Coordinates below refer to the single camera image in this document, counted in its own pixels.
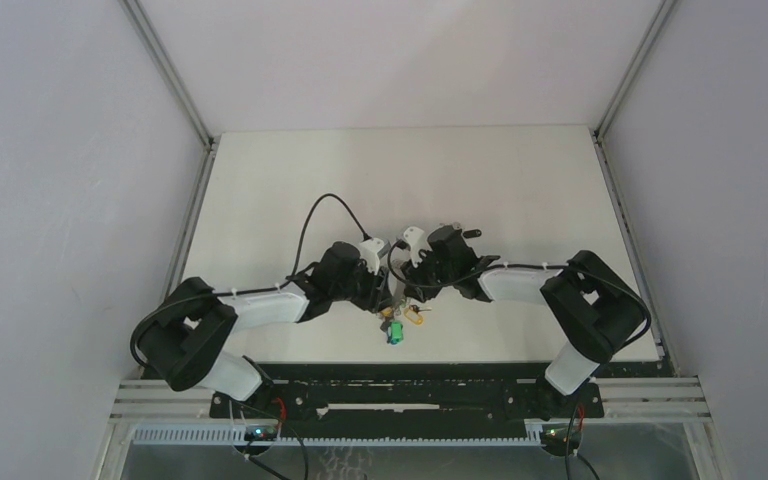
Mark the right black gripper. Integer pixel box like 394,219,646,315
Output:
401,247,457,303

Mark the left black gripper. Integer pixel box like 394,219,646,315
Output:
330,256,394,313

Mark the large keyring with yellow handle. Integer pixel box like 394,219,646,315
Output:
377,293,423,320

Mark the green key tag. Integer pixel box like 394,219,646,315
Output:
385,321,404,345

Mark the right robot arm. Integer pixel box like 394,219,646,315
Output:
390,224,652,416

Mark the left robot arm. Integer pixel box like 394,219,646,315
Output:
129,238,391,417

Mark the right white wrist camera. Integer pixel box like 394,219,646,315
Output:
401,226,431,267

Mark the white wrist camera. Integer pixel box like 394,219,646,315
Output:
357,238,389,274
401,226,431,267

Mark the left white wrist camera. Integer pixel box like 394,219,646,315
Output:
357,238,389,274

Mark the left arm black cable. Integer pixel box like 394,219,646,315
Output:
129,193,373,369

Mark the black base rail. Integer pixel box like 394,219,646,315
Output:
209,362,605,438

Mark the white slotted cable duct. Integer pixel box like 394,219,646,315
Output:
131,424,545,447

